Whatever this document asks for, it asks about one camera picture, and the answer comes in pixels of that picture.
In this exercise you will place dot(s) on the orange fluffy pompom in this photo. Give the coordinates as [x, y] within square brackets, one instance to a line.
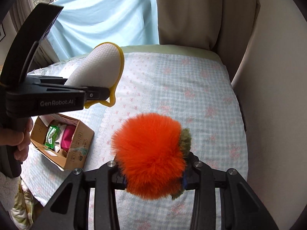
[150, 150]

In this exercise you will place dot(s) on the light blue hanging sheet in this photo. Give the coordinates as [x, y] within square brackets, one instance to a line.
[84, 24]

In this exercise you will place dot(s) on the open cardboard box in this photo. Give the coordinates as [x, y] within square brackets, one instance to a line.
[79, 148]

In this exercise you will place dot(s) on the person's left hand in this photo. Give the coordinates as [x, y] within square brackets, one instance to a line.
[19, 139]

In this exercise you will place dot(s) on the left beige curtain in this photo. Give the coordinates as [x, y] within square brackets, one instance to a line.
[33, 22]

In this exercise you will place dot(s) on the magenta object in box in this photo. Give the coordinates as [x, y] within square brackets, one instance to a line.
[67, 137]

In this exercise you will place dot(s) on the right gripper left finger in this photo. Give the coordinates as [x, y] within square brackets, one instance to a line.
[68, 207]

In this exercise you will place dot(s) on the green wet wipes pack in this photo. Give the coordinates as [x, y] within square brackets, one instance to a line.
[51, 136]

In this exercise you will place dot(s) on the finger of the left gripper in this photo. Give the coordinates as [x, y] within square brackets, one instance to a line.
[83, 93]
[45, 80]

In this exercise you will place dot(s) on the yellow rimmed white pad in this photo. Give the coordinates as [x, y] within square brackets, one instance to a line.
[103, 67]

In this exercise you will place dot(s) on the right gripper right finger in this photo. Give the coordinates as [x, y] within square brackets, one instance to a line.
[241, 208]

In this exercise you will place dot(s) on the beige curtain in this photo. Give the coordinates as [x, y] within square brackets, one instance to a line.
[33, 22]
[221, 26]

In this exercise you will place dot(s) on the green mattress edge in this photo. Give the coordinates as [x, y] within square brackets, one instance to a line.
[172, 50]

